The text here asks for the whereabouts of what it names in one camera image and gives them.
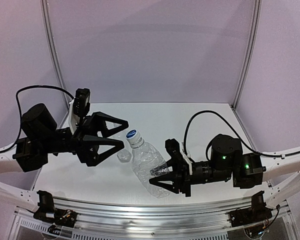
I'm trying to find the black right camera cable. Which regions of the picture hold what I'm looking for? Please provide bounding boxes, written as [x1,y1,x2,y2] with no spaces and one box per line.
[183,111,283,158]

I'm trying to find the black camera cable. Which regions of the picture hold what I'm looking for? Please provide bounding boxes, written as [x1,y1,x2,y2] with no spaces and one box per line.
[0,85,75,155]
[183,111,283,158]

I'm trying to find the aluminium left corner post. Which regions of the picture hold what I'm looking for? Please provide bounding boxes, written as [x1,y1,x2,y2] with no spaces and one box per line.
[40,0,73,111]

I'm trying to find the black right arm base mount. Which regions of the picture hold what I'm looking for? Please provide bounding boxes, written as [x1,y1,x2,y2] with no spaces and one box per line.
[227,188,283,230]

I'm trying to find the clear plastic bottle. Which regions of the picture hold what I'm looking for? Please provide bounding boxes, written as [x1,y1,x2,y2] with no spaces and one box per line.
[131,141,170,199]
[113,122,132,163]

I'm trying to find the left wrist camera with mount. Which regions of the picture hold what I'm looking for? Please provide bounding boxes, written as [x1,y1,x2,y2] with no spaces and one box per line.
[68,88,91,134]

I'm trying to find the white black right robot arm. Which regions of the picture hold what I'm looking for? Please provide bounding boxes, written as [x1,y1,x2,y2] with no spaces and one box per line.
[149,134,300,209]

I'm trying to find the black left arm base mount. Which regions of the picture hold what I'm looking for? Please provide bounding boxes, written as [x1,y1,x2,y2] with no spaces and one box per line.
[33,190,78,235]

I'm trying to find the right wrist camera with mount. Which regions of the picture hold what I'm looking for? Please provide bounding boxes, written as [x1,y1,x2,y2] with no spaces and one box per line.
[165,138,193,175]

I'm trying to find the black left camera cable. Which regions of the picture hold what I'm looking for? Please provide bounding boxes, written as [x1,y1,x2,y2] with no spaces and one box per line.
[0,85,75,155]

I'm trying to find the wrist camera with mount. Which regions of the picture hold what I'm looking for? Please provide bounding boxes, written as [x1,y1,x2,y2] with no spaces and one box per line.
[165,138,193,175]
[68,88,91,134]

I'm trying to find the aluminium front rail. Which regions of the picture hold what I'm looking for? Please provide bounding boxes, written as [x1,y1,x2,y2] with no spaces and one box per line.
[14,193,291,240]

